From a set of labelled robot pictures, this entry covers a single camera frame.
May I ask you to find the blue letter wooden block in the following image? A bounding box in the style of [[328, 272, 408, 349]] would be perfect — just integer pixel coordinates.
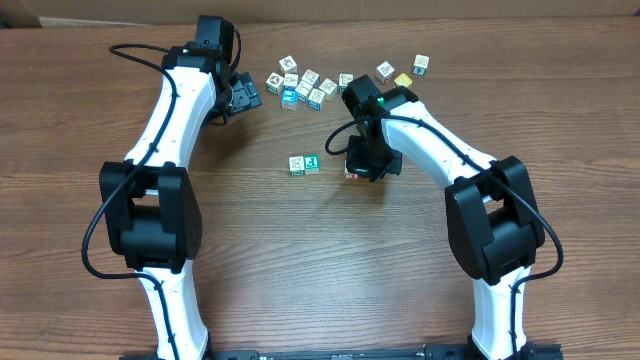
[[281, 89, 298, 110]]

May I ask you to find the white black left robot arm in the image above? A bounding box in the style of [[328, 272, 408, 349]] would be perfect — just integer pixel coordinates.
[[86, 15, 261, 359]]

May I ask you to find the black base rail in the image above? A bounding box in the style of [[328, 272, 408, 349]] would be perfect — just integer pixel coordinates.
[[119, 343, 564, 360]]

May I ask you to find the red trim white block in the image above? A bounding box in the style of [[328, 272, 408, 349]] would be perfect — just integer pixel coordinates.
[[376, 61, 395, 84]]

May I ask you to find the red letter wooden block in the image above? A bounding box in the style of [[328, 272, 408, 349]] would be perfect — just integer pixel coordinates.
[[344, 170, 362, 180]]

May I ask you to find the teal trim white block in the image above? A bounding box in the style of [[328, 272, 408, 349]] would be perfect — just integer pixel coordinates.
[[412, 54, 430, 76]]

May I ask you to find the top row picture block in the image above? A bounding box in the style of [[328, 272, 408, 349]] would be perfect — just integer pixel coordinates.
[[301, 69, 320, 87]]

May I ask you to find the sailboat picture wooden block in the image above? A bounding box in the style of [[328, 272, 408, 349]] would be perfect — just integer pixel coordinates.
[[288, 156, 305, 176]]

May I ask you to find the green letter wooden block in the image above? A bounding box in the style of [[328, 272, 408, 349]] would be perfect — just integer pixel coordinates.
[[304, 155, 320, 175]]

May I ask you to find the brown circle picture block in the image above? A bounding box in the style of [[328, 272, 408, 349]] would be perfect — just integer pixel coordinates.
[[265, 72, 284, 95]]

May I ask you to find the green B wooden block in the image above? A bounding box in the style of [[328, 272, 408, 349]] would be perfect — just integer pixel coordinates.
[[338, 73, 354, 93]]

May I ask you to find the turtle picture wooden block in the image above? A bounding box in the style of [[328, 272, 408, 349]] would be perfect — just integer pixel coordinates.
[[319, 78, 338, 101]]

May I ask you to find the yellow wooden block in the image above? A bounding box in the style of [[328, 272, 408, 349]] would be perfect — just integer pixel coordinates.
[[394, 73, 413, 88]]

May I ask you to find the red picture far-left block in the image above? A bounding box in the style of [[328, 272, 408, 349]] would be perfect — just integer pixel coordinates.
[[279, 55, 298, 74]]

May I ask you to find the pretzel picture wooden block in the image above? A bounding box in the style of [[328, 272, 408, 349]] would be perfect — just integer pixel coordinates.
[[307, 88, 326, 111]]

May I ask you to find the cardboard sheet at back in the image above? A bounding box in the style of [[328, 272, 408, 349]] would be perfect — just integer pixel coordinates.
[[1, 0, 639, 27]]

